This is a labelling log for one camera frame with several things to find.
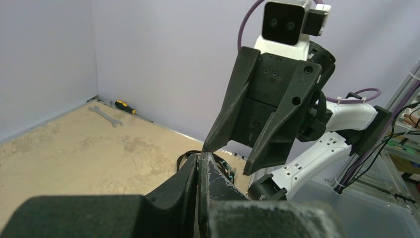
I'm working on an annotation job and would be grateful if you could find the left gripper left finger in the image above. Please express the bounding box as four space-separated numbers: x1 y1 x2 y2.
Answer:
1 155 197 238

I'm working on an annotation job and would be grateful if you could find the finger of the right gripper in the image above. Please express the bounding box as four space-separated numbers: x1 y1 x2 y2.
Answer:
243 60 322 176
202 47 261 153

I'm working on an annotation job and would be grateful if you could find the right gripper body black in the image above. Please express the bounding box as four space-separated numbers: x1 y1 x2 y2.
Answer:
233 53 319 148

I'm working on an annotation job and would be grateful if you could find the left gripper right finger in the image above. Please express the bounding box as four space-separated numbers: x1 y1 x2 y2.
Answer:
198 153 346 238

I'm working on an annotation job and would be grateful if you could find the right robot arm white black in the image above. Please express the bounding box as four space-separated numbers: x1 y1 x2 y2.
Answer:
203 42 391 200

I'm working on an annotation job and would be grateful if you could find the silver open end wrench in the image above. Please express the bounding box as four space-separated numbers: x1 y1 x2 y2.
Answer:
88 106 123 127

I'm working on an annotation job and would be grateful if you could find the yellow black screwdriver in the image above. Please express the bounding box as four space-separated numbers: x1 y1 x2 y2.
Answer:
113 100 154 123

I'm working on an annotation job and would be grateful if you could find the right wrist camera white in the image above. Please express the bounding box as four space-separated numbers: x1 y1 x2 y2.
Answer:
254 0 331 60

